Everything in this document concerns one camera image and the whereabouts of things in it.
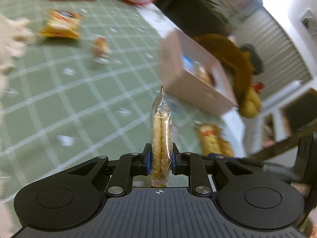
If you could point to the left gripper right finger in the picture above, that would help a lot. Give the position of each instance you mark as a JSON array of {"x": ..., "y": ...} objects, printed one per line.
[{"x": 192, "y": 165}]

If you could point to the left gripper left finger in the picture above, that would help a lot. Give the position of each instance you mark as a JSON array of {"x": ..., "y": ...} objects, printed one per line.
[{"x": 123, "y": 171}]

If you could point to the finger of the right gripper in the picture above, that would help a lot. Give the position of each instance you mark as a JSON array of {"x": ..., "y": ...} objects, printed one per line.
[{"x": 283, "y": 173}]

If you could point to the long cheese bread packet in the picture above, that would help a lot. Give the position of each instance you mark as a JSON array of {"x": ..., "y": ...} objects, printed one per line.
[{"x": 213, "y": 139}]

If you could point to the red rice cracker packet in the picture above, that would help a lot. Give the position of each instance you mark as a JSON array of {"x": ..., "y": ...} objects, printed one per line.
[{"x": 162, "y": 142}]

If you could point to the small clear snack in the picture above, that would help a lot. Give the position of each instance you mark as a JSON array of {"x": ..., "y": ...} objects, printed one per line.
[{"x": 101, "y": 52}]

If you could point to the yellow panda snack bag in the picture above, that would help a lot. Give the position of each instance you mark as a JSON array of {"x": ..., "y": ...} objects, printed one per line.
[{"x": 62, "y": 24}]

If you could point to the blue white snack bag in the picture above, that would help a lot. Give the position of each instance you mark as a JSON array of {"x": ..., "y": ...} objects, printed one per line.
[{"x": 190, "y": 65}]

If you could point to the yellow jacket on chair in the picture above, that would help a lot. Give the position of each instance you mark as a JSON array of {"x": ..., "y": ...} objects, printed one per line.
[{"x": 252, "y": 105}]

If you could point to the green checked tablecloth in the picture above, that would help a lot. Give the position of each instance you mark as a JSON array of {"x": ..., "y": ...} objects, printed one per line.
[{"x": 61, "y": 108}]

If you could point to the pink cardboard box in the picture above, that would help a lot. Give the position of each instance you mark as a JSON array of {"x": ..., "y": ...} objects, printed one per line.
[{"x": 209, "y": 89}]

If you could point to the brown fuzzy coat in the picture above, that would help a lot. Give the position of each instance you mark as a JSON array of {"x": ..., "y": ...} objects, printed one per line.
[{"x": 232, "y": 59}]

